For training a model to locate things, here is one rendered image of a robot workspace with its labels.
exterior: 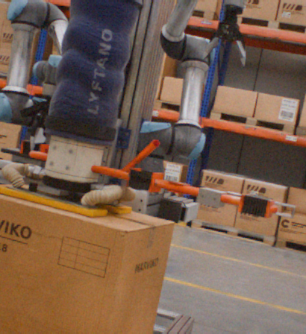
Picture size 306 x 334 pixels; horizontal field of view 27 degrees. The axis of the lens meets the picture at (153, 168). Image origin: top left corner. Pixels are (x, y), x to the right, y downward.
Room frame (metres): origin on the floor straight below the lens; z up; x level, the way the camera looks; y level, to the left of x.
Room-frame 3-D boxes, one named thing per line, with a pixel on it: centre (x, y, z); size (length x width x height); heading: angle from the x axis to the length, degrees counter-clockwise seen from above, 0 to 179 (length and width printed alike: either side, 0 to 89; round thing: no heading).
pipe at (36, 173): (2.00, 0.25, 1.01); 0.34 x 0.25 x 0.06; 69
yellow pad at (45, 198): (1.91, 0.28, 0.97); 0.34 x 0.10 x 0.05; 69
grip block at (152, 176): (1.91, 0.02, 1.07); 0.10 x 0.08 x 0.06; 159
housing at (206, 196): (1.83, -0.18, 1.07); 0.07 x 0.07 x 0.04; 69
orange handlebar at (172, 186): (2.04, 0.02, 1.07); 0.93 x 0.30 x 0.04; 69
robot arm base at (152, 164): (2.58, 0.02, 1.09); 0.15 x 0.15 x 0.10
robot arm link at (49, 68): (2.34, 0.42, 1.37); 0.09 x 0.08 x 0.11; 34
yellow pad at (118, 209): (2.09, 0.22, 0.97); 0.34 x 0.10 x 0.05; 69
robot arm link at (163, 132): (2.58, 0.02, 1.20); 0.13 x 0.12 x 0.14; 102
